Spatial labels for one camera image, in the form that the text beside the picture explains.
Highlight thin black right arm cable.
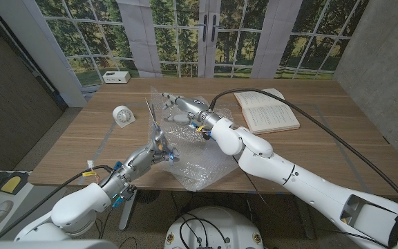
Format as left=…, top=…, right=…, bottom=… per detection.
left=232, top=155, right=392, bottom=249

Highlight grey table leg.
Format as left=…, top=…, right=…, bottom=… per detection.
left=298, top=212, right=316, bottom=240

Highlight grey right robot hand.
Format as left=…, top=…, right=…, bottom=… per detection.
left=160, top=92, right=214, bottom=126

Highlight printed forest window backdrop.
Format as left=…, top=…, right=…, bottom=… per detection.
left=0, top=0, right=371, bottom=108

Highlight white power socket box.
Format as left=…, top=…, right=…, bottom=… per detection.
left=102, top=71, right=131, bottom=84

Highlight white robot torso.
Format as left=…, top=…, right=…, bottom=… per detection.
left=164, top=205, right=265, bottom=249

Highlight white round kitchen timer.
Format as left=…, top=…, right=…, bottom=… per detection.
left=112, top=104, right=136, bottom=129

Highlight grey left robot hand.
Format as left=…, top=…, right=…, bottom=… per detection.
left=117, top=140, right=180, bottom=181

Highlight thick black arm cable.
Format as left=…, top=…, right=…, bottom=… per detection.
left=0, top=164, right=114, bottom=241
left=209, top=87, right=398, bottom=216

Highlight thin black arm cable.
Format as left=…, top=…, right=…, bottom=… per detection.
left=97, top=205, right=117, bottom=240
left=232, top=155, right=392, bottom=249

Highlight large clear bubble wrap sheet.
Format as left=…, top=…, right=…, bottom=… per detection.
left=149, top=85, right=241, bottom=192

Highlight grey scissors with yellow handles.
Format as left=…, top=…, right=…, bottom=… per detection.
left=144, top=98, right=176, bottom=165

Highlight white floor mat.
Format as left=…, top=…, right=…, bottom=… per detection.
left=0, top=169, right=34, bottom=243

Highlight white table leg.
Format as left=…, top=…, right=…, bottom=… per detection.
left=118, top=190, right=138, bottom=231

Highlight dark brown door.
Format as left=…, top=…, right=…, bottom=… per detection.
left=0, top=6, right=65, bottom=170

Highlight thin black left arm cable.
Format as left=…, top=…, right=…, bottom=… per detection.
left=97, top=205, right=117, bottom=240

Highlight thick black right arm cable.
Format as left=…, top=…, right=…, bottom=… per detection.
left=209, top=87, right=398, bottom=216

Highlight small clear bubble wrap piece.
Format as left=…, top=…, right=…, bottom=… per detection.
left=214, top=105, right=236, bottom=122

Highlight open paperback book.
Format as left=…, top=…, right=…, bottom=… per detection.
left=234, top=87, right=301, bottom=136

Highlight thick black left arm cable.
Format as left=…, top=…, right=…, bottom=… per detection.
left=0, top=164, right=114, bottom=241

